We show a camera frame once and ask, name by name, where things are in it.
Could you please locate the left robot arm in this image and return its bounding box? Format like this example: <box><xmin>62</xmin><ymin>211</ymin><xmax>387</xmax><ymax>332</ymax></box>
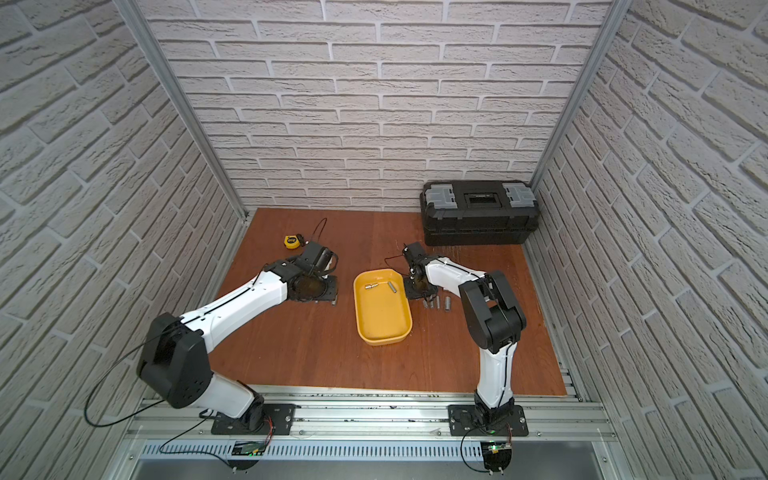
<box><xmin>137</xmin><ymin>242</ymin><xmax>338</xmax><ymax>430</ymax></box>

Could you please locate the yellow tape measure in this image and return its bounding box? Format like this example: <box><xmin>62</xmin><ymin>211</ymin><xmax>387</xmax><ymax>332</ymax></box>
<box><xmin>283</xmin><ymin>234</ymin><xmax>306</xmax><ymax>250</ymax></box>

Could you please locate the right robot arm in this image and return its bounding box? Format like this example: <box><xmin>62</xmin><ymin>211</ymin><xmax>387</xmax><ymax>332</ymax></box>
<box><xmin>402</xmin><ymin>242</ymin><xmax>527</xmax><ymax>424</ymax></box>

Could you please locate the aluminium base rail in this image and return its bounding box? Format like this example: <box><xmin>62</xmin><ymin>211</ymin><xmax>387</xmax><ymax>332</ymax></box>
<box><xmin>121</xmin><ymin>386</ymin><xmax>618</xmax><ymax>465</ymax></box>

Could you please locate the aluminium frame post right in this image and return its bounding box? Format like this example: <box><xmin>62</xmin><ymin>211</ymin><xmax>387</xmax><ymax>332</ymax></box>
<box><xmin>529</xmin><ymin>0</ymin><xmax>632</xmax><ymax>190</ymax></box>

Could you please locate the aluminium frame post left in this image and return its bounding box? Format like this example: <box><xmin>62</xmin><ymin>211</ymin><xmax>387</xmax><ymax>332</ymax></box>
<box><xmin>114</xmin><ymin>0</ymin><xmax>249</xmax><ymax>222</ymax></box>

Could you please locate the aluminium frame post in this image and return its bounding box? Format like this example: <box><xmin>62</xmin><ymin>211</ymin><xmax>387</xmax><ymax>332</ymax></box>
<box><xmin>114</xmin><ymin>0</ymin><xmax>249</xmax><ymax>222</ymax></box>
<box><xmin>529</xmin><ymin>0</ymin><xmax>632</xmax><ymax>190</ymax></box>

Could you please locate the black plastic toolbox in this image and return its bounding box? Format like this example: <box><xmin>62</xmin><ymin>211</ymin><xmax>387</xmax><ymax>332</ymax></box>
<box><xmin>420</xmin><ymin>180</ymin><xmax>540</xmax><ymax>246</ymax></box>

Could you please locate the yellow plastic storage box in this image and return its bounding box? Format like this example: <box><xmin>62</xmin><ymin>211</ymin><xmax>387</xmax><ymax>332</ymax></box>
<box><xmin>353</xmin><ymin>269</ymin><xmax>413</xmax><ymax>346</ymax></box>

